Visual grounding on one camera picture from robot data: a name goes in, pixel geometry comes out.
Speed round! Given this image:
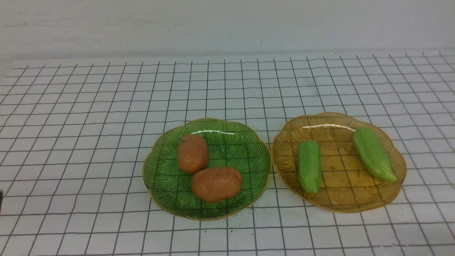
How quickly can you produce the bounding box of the short green gourd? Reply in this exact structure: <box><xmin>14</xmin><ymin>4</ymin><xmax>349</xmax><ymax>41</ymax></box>
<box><xmin>297</xmin><ymin>140</ymin><xmax>322</xmax><ymax>194</ymax></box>

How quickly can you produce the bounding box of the long green gourd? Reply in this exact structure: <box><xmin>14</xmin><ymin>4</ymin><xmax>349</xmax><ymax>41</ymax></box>
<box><xmin>353</xmin><ymin>127</ymin><xmax>398</xmax><ymax>182</ymax></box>

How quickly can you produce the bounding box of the brown potato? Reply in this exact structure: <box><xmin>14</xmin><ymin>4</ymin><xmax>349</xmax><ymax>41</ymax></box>
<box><xmin>177</xmin><ymin>133</ymin><xmax>209</xmax><ymax>174</ymax></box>
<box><xmin>191</xmin><ymin>166</ymin><xmax>243</xmax><ymax>203</ymax></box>

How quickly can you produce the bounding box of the green glass plate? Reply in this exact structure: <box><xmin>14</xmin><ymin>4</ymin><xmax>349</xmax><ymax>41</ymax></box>
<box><xmin>142</xmin><ymin>118</ymin><xmax>273</xmax><ymax>221</ymax></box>

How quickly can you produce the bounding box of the amber glass plate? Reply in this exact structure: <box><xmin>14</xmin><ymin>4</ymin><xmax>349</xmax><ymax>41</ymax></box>
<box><xmin>272</xmin><ymin>112</ymin><xmax>407</xmax><ymax>213</ymax></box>

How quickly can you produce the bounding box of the white grid tablecloth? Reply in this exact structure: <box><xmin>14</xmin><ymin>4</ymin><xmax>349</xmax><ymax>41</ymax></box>
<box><xmin>0</xmin><ymin>51</ymin><xmax>454</xmax><ymax>256</ymax></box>

